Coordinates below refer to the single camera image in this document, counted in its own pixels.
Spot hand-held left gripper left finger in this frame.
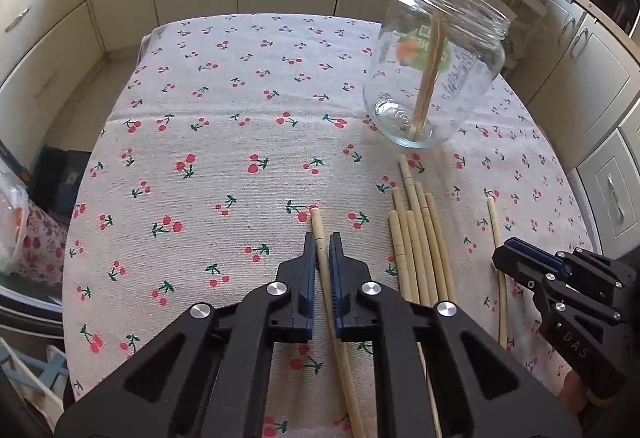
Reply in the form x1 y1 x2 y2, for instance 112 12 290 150
54 233 321 438

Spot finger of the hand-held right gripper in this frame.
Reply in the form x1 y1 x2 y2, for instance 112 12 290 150
505 239 623 289
492 243 621 323

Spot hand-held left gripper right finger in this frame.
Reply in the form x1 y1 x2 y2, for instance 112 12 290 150
328 233 583 438

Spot pile of wooden chopsticks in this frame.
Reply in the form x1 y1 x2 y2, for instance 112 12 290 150
387 155 458 438

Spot clear glass jar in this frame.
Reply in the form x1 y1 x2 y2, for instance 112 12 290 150
362 0 512 149

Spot person's right hand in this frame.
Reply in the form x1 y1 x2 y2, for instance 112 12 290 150
561 368 590 414

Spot cherry print tablecloth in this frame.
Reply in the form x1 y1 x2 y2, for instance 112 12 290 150
62 12 601 438

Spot dark box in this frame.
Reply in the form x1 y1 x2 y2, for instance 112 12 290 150
30 145 91 219

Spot floral cloth bag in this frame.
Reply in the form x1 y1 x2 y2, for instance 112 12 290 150
20 203 68 286

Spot blue wooden stool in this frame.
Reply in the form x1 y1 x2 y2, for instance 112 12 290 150
0 338 68 419

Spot clear plastic bag orange contents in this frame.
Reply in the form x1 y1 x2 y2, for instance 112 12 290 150
0 168 31 273

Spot cream base cabinets steel handles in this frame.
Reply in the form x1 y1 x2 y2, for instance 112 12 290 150
505 0 640 279

